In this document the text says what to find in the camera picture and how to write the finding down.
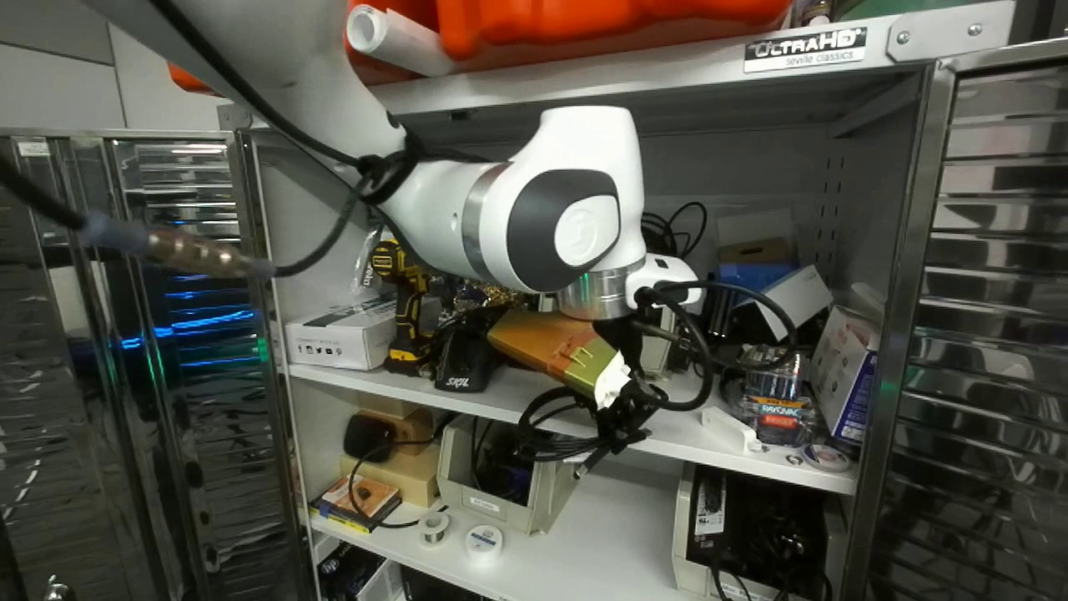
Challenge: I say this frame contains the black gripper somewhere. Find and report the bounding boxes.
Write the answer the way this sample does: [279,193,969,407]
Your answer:
[584,378,663,472]

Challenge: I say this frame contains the white power strip box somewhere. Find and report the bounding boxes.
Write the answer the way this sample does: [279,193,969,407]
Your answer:
[288,303,398,371]

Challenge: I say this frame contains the white product box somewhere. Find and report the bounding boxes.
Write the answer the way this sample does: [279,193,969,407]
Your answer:
[811,309,881,446]

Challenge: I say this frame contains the black battery charger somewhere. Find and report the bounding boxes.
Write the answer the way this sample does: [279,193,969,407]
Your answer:
[430,310,505,396]

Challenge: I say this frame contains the metal shelving cabinet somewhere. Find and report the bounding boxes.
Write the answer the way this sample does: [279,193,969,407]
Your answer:
[277,0,1021,601]

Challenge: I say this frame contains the yellow cordless drill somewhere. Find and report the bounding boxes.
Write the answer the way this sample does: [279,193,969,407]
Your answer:
[371,242,435,373]

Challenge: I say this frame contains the tan box with black device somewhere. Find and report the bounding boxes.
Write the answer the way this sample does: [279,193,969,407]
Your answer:
[343,401,436,508]

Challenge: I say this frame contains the orange case on top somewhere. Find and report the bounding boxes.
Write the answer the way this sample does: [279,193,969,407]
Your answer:
[162,0,801,95]

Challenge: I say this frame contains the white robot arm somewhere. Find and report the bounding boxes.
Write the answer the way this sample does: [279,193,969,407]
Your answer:
[86,0,694,322]

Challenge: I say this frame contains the blue and white box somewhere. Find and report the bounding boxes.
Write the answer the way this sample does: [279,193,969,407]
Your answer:
[718,265,835,329]

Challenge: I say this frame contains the white lower left bin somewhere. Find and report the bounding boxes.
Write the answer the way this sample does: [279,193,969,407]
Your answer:
[436,420,578,536]

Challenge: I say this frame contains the black cables in bin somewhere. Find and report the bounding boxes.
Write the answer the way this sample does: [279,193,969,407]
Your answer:
[640,202,712,260]

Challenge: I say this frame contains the small circuit board box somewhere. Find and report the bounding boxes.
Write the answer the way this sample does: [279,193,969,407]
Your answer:
[313,479,401,531]

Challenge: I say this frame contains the battery pack blister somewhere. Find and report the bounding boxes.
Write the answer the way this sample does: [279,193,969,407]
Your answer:
[743,350,806,447]

